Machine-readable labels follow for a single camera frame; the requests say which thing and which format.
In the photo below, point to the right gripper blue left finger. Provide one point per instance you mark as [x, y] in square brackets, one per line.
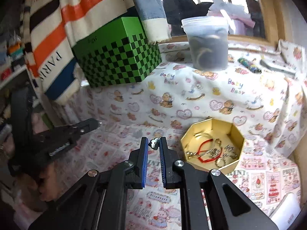
[128, 175]

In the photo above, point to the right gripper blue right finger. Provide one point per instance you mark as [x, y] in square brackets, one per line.
[177, 174]

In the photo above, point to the black white charm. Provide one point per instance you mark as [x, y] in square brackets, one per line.
[154, 143]

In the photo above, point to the silver bangle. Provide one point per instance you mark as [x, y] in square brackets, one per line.
[208, 150]

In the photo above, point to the silver chain jewelry pile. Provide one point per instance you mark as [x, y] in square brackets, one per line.
[227, 155]

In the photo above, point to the gold octagonal jewelry box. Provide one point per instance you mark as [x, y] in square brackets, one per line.
[227, 132]

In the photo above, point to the person's left hand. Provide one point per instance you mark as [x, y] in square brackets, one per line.
[33, 194]

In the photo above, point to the white paper sheet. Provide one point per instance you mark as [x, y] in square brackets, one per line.
[286, 212]

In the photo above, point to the green black checkered box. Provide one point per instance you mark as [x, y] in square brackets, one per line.
[117, 53]

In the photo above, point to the baby bear print cloth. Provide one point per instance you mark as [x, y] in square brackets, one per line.
[271, 105]

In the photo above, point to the clear plastic tub with lid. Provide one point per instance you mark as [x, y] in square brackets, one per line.
[208, 42]

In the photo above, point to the striped Paris tote bag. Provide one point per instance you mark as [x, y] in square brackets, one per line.
[51, 28]

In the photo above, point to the silver flat device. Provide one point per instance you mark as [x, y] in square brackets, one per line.
[272, 66]

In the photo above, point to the blue beige striped towel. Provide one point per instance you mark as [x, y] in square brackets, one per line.
[153, 19]

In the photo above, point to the wooden framed mirror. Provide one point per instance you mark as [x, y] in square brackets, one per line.
[257, 21]

